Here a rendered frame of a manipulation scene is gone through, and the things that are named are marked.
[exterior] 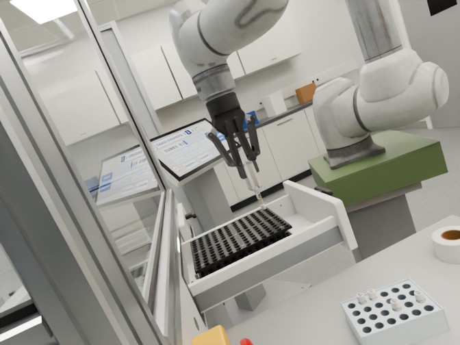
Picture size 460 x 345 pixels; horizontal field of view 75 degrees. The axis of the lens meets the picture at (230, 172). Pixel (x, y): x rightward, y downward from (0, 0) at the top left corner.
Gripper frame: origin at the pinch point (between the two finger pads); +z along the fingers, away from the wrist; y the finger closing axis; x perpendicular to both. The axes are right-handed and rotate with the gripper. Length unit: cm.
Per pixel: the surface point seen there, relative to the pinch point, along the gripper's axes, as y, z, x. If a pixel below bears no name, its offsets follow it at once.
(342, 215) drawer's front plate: -8.0, 10.8, 19.6
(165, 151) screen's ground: 8, -10, -89
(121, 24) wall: -33, -173, -359
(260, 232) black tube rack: 5.4, 10.8, 7.9
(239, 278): 14.8, 14.1, 14.8
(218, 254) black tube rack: 16.0, 10.7, 8.0
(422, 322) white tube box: -3.4, 21.6, 37.5
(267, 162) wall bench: -122, 59, -280
